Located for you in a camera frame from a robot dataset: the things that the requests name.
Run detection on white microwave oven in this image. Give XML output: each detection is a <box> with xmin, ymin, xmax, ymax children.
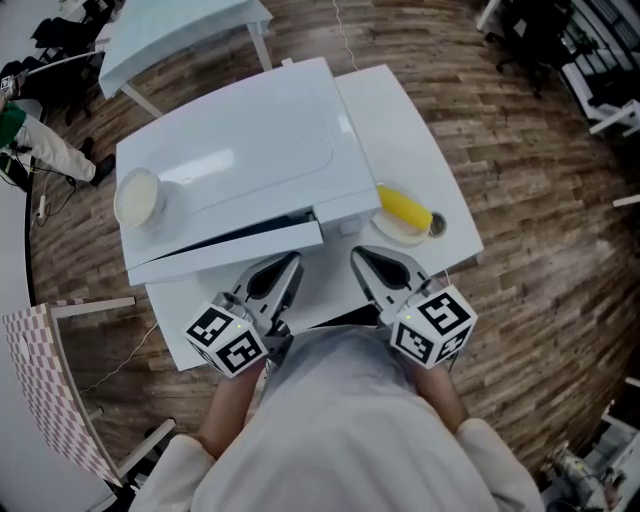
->
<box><xmin>114</xmin><ymin>55</ymin><xmax>382</xmax><ymax>271</ymax></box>

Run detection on white metal rack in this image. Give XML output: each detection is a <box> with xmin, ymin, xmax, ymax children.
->
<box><xmin>559</xmin><ymin>47</ymin><xmax>640</xmax><ymax>136</ymax></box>

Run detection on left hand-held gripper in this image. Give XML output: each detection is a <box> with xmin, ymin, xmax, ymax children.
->
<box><xmin>184</xmin><ymin>251</ymin><xmax>305</xmax><ymax>379</ymax></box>

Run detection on person's black trousers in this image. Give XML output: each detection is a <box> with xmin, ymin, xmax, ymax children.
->
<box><xmin>344</xmin><ymin>304</ymin><xmax>381</xmax><ymax>329</ymax></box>

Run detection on yellow corn cob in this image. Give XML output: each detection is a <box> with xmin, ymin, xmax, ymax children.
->
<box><xmin>375</xmin><ymin>184</ymin><xmax>432</xmax><ymax>231</ymax></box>

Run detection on person's right forearm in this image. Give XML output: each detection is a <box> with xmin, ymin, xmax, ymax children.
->
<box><xmin>417</xmin><ymin>367</ymin><xmax>471</xmax><ymax>434</ymax></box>

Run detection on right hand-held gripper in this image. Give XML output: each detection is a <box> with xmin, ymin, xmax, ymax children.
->
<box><xmin>349</xmin><ymin>245</ymin><xmax>478</xmax><ymax>371</ymax></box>

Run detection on white power cable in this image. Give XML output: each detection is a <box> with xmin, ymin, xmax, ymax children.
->
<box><xmin>79</xmin><ymin>322</ymin><xmax>160</xmax><ymax>394</ymax></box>

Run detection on white microwave door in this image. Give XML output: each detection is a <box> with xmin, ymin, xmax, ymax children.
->
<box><xmin>125</xmin><ymin>219</ymin><xmax>325</xmax><ymax>288</ymax></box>

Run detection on black office chair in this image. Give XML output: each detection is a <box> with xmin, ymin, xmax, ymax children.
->
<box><xmin>494</xmin><ymin>0</ymin><xmax>569</xmax><ymax>96</ymax></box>
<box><xmin>0</xmin><ymin>0</ymin><xmax>109</xmax><ymax>126</ymax></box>

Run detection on white round bowl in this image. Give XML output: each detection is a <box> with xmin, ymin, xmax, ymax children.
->
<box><xmin>113</xmin><ymin>167</ymin><xmax>187</xmax><ymax>231</ymax></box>

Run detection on person's left forearm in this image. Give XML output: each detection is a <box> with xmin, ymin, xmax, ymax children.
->
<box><xmin>197</xmin><ymin>369</ymin><xmax>266</xmax><ymax>459</ymax></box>

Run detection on white plate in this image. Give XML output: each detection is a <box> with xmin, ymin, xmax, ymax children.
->
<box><xmin>370</xmin><ymin>207</ymin><xmax>431</xmax><ymax>247</ymax></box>

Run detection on pink checkered table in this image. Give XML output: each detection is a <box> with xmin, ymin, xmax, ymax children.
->
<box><xmin>2</xmin><ymin>297</ymin><xmax>177</xmax><ymax>486</ymax></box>

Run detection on white table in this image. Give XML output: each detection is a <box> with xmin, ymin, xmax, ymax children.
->
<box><xmin>98</xmin><ymin>0</ymin><xmax>275</xmax><ymax>119</ymax></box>
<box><xmin>144</xmin><ymin>63</ymin><xmax>485</xmax><ymax>372</ymax></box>

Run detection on person's light shirt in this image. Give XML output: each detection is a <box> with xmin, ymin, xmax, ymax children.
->
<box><xmin>129</xmin><ymin>324</ymin><xmax>546</xmax><ymax>512</ymax></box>

